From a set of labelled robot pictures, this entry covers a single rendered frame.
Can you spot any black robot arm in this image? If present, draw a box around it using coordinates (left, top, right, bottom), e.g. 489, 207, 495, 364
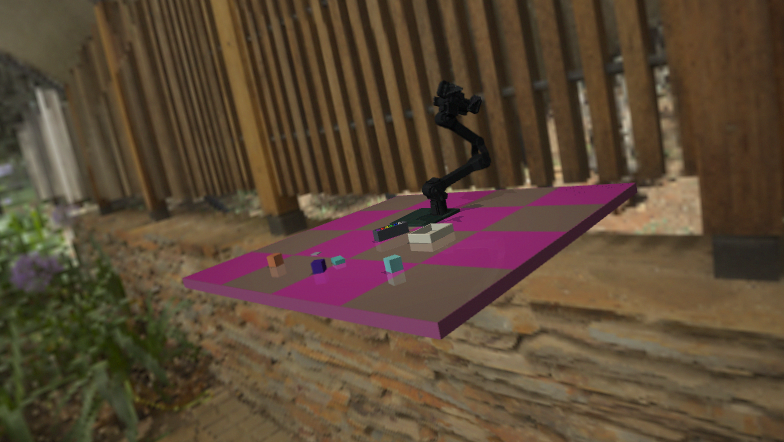
422, 96, 491, 216

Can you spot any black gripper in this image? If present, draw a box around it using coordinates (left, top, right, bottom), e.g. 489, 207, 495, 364
437, 81, 482, 114

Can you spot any small orange cube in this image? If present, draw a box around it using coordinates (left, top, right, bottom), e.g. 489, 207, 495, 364
266, 253, 284, 267

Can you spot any teal cube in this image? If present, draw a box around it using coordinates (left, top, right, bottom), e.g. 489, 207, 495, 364
383, 255, 404, 273

